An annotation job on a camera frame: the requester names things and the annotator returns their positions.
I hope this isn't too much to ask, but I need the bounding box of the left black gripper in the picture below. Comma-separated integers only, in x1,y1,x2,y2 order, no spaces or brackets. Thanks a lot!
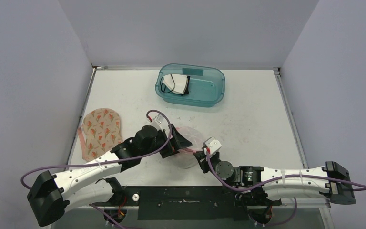
141,124,192,158

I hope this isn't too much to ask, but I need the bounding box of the white mesh laundry bag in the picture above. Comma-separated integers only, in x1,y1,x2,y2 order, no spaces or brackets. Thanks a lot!
171,126,205,169

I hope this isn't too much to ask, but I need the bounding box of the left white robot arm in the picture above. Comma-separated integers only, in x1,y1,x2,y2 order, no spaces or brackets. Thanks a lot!
27,125,193,227

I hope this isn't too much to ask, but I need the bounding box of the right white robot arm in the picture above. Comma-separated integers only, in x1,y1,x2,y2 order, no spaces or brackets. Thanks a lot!
194,151,356,205

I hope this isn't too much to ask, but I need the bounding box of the white bra with black trim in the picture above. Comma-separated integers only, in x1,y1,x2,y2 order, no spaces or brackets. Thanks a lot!
160,74,191,96

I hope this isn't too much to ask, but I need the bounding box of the floral beige laundry bag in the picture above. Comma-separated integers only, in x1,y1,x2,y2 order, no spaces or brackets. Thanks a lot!
78,108,123,162

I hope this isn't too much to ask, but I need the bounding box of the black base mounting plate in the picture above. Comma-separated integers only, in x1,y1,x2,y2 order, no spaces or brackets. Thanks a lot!
99,186,282,221

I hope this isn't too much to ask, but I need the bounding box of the teal plastic bin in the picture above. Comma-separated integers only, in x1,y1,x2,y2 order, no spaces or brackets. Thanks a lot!
155,63,225,107

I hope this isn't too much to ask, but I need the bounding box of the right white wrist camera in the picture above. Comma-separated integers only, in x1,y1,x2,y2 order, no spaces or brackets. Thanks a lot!
203,137,222,155

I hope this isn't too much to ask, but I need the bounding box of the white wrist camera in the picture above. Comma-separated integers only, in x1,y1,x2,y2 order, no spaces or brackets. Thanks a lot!
203,137,222,155
150,114,167,130

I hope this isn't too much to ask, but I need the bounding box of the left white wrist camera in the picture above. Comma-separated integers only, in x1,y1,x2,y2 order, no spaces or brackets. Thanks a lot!
150,114,167,130

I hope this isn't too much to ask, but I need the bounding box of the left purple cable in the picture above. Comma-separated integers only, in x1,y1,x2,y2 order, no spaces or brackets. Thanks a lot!
20,109,173,229

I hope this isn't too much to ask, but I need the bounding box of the purple cable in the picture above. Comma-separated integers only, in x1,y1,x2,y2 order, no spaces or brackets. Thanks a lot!
20,109,173,229
204,148,366,193

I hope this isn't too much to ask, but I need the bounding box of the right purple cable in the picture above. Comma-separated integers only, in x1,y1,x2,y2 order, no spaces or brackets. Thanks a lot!
204,148,366,193

